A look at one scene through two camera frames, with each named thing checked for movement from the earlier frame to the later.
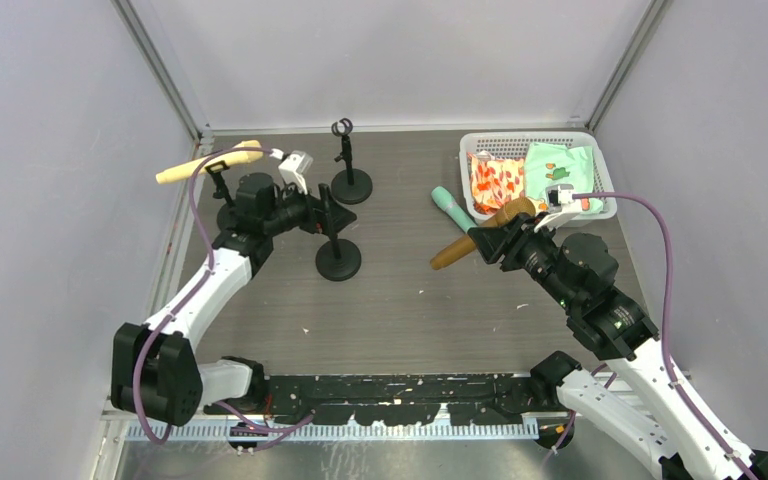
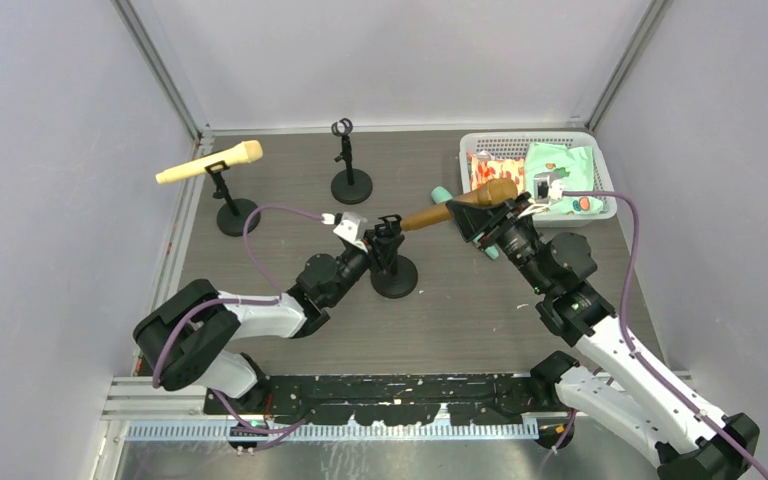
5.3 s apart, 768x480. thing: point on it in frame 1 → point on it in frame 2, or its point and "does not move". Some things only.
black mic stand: x=336 y=259 → x=403 y=277
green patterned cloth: x=551 y=164 does not move
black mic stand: x=217 y=171 does not move
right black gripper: x=506 y=241 → x=485 y=221
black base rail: x=399 y=399 does not move
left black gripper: x=322 y=212 → x=377 y=240
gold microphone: x=509 y=210 → x=496 y=192
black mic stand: x=350 y=186 does not move
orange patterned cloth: x=495 y=181 does not move
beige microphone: x=185 y=175 does not move
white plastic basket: x=513 y=144 does not move
